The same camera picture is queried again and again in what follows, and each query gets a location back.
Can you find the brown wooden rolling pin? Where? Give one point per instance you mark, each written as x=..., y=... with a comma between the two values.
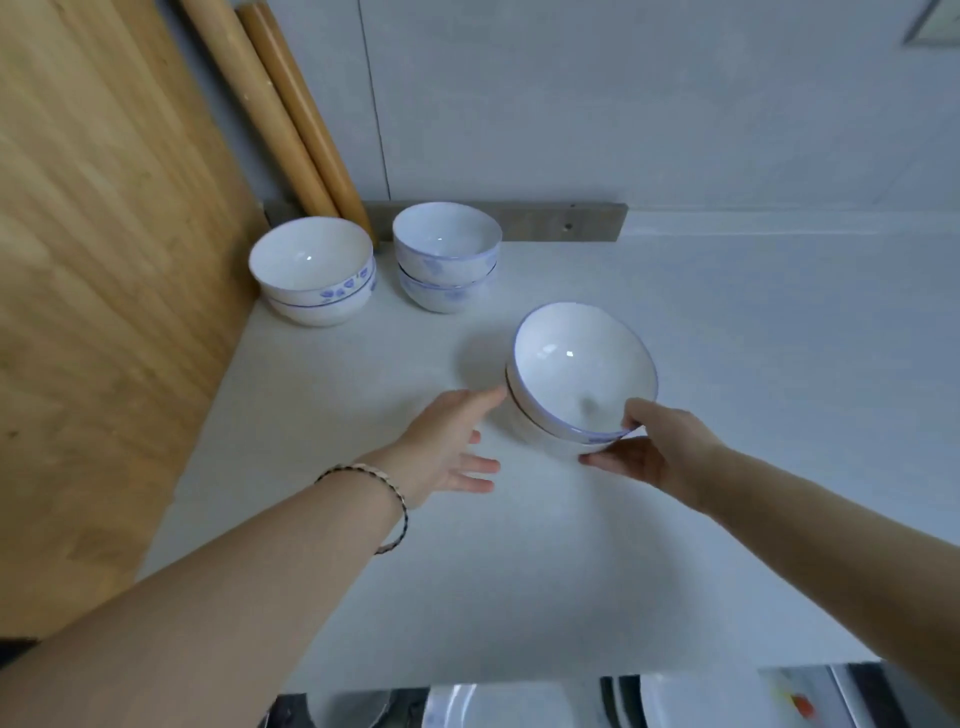
x=307, y=120

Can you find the person's left forearm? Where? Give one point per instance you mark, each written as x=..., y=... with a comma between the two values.
x=225, y=592

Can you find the person's right hand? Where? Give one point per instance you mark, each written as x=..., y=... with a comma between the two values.
x=667, y=450

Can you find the person's left hand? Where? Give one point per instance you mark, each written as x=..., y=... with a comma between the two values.
x=435, y=442

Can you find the metal pot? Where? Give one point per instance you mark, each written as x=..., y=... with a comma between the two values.
x=337, y=711

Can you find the light wooden rolling pin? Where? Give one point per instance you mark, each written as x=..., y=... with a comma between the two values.
x=255, y=97

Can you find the large wooden cutting board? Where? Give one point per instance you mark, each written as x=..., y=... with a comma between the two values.
x=105, y=300

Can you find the white bowl with blue flowers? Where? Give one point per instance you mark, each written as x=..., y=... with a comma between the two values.
x=322, y=313
x=307, y=259
x=439, y=298
x=446, y=232

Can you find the person's right forearm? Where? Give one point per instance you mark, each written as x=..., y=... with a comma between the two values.
x=832, y=540

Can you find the white plate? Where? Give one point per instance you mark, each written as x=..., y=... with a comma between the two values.
x=495, y=706

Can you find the white bowl with dark rim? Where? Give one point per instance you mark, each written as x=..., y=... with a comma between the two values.
x=536, y=431

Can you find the person's left thumb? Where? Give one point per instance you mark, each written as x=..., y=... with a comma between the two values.
x=480, y=399

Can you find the person's right thumb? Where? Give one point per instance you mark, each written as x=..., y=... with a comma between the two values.
x=641, y=412

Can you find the white bowl with blue rim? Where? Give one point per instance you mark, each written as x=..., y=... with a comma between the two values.
x=577, y=367

